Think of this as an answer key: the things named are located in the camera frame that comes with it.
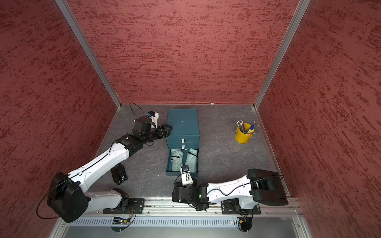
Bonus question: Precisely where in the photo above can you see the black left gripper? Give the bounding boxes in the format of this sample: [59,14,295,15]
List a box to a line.
[142,124,172,144]

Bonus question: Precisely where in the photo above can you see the green umbrella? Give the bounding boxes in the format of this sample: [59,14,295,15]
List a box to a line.
[171,149,184,172]
[186,149,198,172]

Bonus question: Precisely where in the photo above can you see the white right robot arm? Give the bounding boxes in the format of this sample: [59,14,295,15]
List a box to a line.
[172,169,288,215]

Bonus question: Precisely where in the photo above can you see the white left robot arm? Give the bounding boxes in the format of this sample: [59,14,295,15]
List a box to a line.
[44,115,172,223]

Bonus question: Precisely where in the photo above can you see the teal drawer cabinet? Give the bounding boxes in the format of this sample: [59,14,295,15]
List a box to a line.
[166,109,200,150]

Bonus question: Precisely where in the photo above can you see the yellow pen cup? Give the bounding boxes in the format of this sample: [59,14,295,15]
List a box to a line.
[235,127,255,144]

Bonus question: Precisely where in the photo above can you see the pens in cup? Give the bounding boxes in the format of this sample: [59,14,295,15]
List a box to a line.
[237,120,255,134]

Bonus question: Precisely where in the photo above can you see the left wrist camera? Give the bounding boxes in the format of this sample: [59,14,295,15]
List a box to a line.
[147,111,159,129]

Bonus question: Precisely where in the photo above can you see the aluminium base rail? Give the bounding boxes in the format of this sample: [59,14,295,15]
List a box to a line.
[59,196,304,216]

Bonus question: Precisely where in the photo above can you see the aluminium left corner post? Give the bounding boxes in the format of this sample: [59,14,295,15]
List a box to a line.
[55,0,122,110]

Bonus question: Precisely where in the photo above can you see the aluminium corner post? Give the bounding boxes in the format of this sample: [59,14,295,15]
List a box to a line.
[254,0,311,111]
[55,0,122,110]

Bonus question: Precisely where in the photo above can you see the aluminium right corner post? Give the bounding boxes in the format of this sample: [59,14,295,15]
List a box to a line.
[254,0,311,111]

